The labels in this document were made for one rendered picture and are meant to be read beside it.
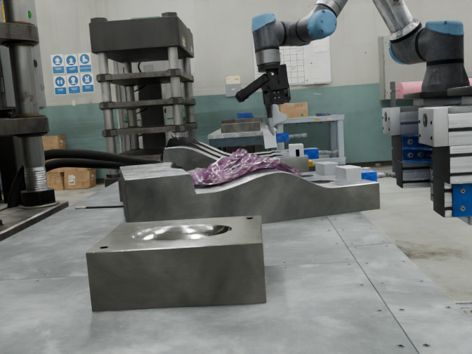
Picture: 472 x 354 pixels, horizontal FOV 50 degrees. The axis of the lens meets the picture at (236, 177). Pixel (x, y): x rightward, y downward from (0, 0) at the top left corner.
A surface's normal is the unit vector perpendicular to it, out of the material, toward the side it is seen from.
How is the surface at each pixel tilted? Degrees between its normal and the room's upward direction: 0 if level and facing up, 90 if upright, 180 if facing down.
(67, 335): 0
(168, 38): 90
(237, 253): 90
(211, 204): 90
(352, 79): 90
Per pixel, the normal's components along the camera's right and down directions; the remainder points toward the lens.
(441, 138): -0.10, 0.14
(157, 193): 0.25, 0.11
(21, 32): 0.77, 0.03
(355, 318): -0.07, -0.99
